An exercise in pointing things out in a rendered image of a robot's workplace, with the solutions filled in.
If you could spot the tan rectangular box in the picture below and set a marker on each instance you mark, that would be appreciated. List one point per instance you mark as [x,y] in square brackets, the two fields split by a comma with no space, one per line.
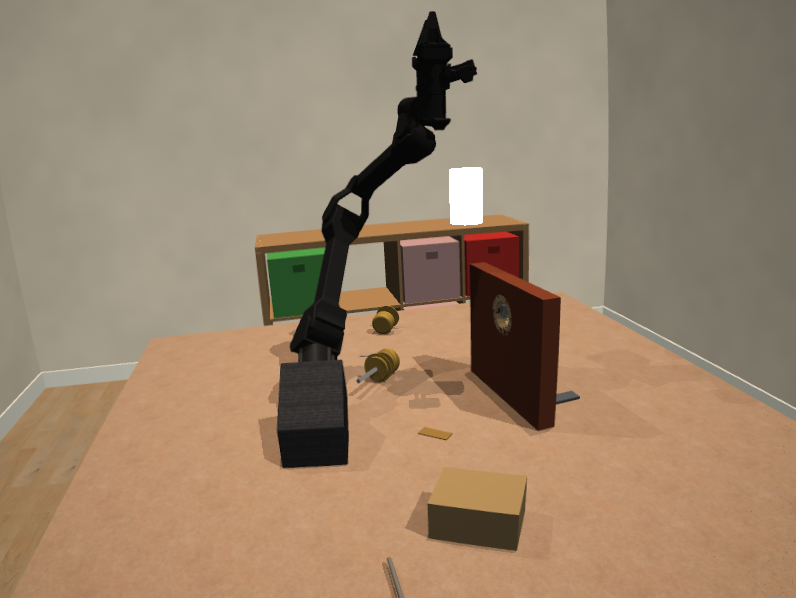
[477,508]

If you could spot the orange-handled screwdriver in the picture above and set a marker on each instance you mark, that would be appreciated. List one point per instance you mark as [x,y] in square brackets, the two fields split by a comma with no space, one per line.
[395,578]

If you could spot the brass door knob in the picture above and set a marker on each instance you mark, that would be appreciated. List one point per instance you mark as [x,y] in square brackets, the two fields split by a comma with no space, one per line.
[386,318]
[382,364]

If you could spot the dark brown wooden door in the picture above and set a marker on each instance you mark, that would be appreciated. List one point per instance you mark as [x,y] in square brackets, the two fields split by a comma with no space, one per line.
[517,357]

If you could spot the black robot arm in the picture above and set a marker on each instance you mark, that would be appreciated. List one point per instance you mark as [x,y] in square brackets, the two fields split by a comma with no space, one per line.
[324,319]

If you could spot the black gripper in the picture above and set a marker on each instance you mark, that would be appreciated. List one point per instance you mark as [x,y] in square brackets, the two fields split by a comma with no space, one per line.
[431,77]

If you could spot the tan rectangular plate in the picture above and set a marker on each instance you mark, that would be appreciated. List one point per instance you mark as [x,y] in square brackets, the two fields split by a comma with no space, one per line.
[435,433]

